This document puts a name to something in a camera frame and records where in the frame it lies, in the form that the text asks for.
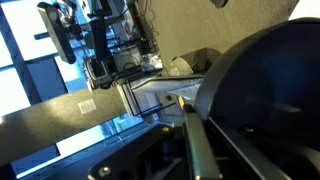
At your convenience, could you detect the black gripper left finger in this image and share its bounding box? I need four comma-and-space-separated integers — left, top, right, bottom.
183, 104, 223, 180

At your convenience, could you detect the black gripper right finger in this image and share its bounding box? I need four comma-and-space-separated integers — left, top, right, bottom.
208, 118, 287, 180

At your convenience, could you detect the black bowl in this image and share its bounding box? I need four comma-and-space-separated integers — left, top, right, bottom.
195, 18, 320, 149

